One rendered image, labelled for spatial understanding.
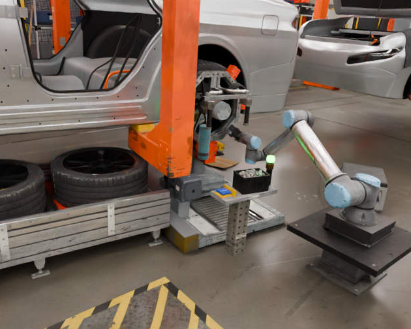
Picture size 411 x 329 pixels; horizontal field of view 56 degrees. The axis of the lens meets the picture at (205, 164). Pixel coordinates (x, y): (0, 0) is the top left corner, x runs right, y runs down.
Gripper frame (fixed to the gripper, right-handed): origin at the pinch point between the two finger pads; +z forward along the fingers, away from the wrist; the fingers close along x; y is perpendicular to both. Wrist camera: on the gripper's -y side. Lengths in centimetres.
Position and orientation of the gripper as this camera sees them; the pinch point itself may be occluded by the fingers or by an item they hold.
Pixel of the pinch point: (228, 129)
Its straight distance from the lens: 325.9
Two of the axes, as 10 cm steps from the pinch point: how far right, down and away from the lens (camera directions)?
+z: -5.4, -3.3, 7.8
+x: 6.4, -7.6, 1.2
